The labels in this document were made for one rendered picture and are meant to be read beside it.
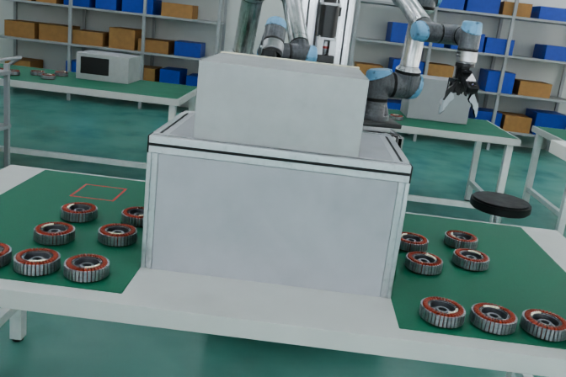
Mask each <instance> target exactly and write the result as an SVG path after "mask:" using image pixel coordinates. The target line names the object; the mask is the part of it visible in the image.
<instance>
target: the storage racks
mask: <svg viewBox="0 0 566 377"><path fill-rule="evenodd" d="M7 1H13V19H18V2H22V3H36V4H44V5H51V6H58V7H66V8H68V43H65V42H57V41H49V40H39V39H28V38H21V37H13V36H6V35H0V38H6V39H13V56H18V40H27V41H34V42H42V43H49V44H57V45H67V71H68V72H71V71H72V46H78V47H82V51H85V47H86V48H93V49H100V50H114V51H122V52H129V53H137V54H141V70H140V80H143V71H144V55H151V58H150V66H153V60H154V56H165V57H173V58H180V59H187V60H195V61H199V60H202V59H205V58H207V57H209V56H203V57H201V58H194V57H187V56H174V54H168V55H166V54H159V53H152V52H145V39H146V22H147V17H152V38H153V39H155V30H156V18H161V19H176V20H183V21H190V22H198V23H206V24H217V30H216V50H215V55H216V54H218V51H219V40H220V30H221V24H223V26H222V46H221V51H224V44H225V34H226V24H227V5H228V0H225V6H224V16H223V22H221V20H222V0H219V8H218V20H217V21H210V20H204V19H183V18H175V17H168V16H161V15H154V14H147V0H143V13H131V12H124V11H116V10H108V9H101V8H87V7H79V6H72V2H73V0H69V5H65V4H58V3H43V2H36V1H28V0H7ZM360 3H369V4H377V5H385V6H393V7H398V6H397V5H395V4H394V3H391V2H383V1H376V0H355V11H354V17H353V23H352V30H351V36H350V48H349V54H348V61H347V66H352V63H353V57H354V50H355V41H356V40H359V41H367V42H375V43H383V44H389V45H404V43H396V42H389V41H385V40H374V39H366V38H358V37H356V33H357V26H358V20H359V14H360ZM518 4H519V0H515V4H514V8H513V13H512V16H509V15H503V14H495V13H480V12H473V11H465V10H457V9H449V8H439V6H438V7H435V11H434V16H433V21H432V22H433V23H436V18H437V13H438V12H445V13H459V14H467V15H474V16H482V17H490V18H497V19H499V26H498V31H497V35H496V38H497V39H499V37H500V33H501V29H502V24H503V20H504V19H511V21H510V30H509V34H508V39H507V43H506V47H505V54H504V55H499V54H492V53H484V52H478V55H486V56H493V57H492V61H491V66H490V69H491V70H493V69H494V63H495V59H496V56H499V57H504V60H503V64H502V68H501V73H500V77H499V85H498V89H497V93H493V92H485V91H484V90H481V89H479V90H478V93H485V96H484V101H483V108H486V107H487V102H488V97H489V94H493V95H496V98H495V103H494V111H493V115H492V119H491V123H493V124H494V122H495V118H496V114H497V109H498V105H499V97H500V96H507V97H514V98H529V99H535V100H543V101H551V102H556V103H555V108H554V111H556V112H558V107H559V104H560V103H566V99H565V98H561V96H562V91H563V85H564V81H565V77H566V62H565V61H551V60H543V59H538V58H533V57H528V56H513V55H512V56H508V55H509V50H510V42H511V38H512V34H513V29H514V25H515V21H516V20H520V21H526V22H534V23H542V24H556V25H564V26H566V22H562V21H555V20H547V19H533V18H525V17H517V16H516V13H517V8H518ZM72 8H80V9H82V10H83V29H86V18H87V10H95V11H103V12H110V13H124V14H131V15H139V16H142V32H141V51H137V50H123V49H116V48H109V47H108V46H104V47H101V46H93V45H80V44H73V43H72ZM425 48H426V49H428V51H427V56H426V62H425V67H424V75H427V72H428V67H429V63H430V53H431V49H434V50H448V51H455V52H457V50H455V49H449V48H445V47H444V48H440V47H433V46H432V43H431V42H429V46H425V45H423V50H422V54H421V57H420V60H421V61H422V60H423V55H424V50H425ZM508 58H515V59H522V60H529V61H544V62H551V63H558V64H564V66H563V73H562V77H561V81H560V85H559V89H558V96H557V97H554V96H550V98H538V97H530V96H523V95H517V94H514V93H512V94H507V93H501V88H502V84H503V80H504V75H505V68H506V63H507V59H508ZM507 132H509V133H510V134H512V135H523V136H530V137H536V135H533V134H532V133H529V134H527V133H519V132H512V131H507Z"/></svg>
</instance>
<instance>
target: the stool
mask: <svg viewBox="0 0 566 377"><path fill-rule="evenodd" d="M470 204H471V205H472V206H473V207H474V208H475V209H477V210H480V211H482V212H484V213H487V214H490V215H493V216H494V218H493V223H498V224H500V222H501V218H502V217H505V218H513V219H520V218H526V217H527V216H529V215H530V214H531V205H530V204H529V203H528V202H527V201H525V200H523V199H520V198H518V197H515V196H512V195H509V194H502V193H497V192H489V191H478V192H475V193H474V194H471V198H470Z"/></svg>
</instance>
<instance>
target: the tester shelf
mask: <svg viewBox="0 0 566 377"><path fill-rule="evenodd" d="M194 125H195V111H189V110H184V111H182V112H181V113H180V114H178V115H177V116H175V117H174V118H172V119H171V120H170V121H169V122H167V123H166V124H164V125H162V126H161V127H160V128H158V129H157V130H155V131H153V132H152V133H151V134H149V135H148V139H147V152H152V153H160V154H167V155H174V156H182V157H195V158H202V159H209V160H217V161H224V162H237V163H244V164H251V165H259V166H266V167H279V168H286V169H293V170H301V171H308V172H315V173H328V174H335V175H343V176H350V177H358V178H370V179H378V180H385V181H392V182H400V183H410V181H411V176H412V171H413V166H412V164H411V163H410V162H409V161H408V159H407V157H406V156H405V155H404V154H403V152H402V150H401V149H400V147H399V146H398V144H397V142H396V141H395V140H394V139H393V137H392V135H391V134H383V133H376V132H368V131H362V133H361V139H360V150H359V156H358V157H344V156H336V155H329V154H322V153H315V152H308V151H294V150H287V149H280V148H273V147H265V146H252V145H244V144H238V143H230V142H223V141H209V140H202V139H195V138H193V136H194Z"/></svg>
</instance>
